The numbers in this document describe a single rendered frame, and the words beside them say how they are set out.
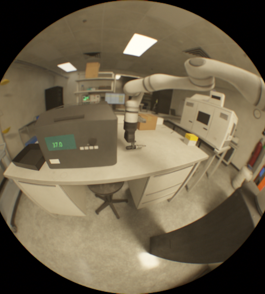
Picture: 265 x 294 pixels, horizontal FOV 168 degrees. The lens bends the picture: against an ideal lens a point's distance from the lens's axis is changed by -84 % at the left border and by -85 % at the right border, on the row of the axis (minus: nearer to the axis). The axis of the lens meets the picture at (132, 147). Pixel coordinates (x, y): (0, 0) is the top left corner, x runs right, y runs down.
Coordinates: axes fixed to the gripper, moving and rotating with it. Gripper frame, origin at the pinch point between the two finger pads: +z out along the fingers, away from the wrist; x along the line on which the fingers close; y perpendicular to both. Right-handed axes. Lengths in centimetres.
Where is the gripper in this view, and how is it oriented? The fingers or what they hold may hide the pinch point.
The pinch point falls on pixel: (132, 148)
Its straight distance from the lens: 57.3
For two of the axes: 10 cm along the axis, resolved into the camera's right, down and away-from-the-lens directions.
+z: -1.0, 8.6, 5.1
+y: -9.3, 1.0, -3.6
